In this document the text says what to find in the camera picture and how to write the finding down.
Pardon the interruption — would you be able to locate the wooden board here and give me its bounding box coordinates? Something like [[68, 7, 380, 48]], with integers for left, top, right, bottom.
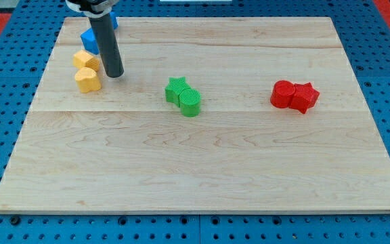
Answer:
[[0, 17, 390, 215]]

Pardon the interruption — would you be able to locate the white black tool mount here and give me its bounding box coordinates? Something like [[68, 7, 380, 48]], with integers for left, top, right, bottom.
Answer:
[[65, 0, 118, 18]]

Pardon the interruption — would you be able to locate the yellow hexagon block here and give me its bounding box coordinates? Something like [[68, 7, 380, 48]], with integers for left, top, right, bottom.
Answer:
[[72, 49, 100, 71]]

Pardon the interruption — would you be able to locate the blue cube block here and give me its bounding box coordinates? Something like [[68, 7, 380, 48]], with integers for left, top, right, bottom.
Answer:
[[81, 28, 100, 55]]

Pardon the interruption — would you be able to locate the red cylinder block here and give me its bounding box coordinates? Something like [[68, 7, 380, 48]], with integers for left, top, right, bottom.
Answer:
[[270, 80, 296, 108]]

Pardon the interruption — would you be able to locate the yellow heart block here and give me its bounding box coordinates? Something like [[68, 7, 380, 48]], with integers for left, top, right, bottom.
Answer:
[[74, 67, 102, 94]]

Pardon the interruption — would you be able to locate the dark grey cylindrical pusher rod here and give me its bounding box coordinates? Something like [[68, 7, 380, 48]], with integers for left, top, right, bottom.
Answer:
[[89, 13, 124, 78]]

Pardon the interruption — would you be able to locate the green cylinder block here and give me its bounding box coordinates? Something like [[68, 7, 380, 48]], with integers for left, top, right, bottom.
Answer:
[[179, 89, 201, 117]]

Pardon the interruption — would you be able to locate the red star block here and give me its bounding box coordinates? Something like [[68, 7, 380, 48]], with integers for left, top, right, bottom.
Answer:
[[288, 83, 320, 114]]

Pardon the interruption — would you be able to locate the green star block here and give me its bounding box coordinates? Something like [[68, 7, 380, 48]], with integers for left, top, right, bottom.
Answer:
[[165, 77, 190, 107]]

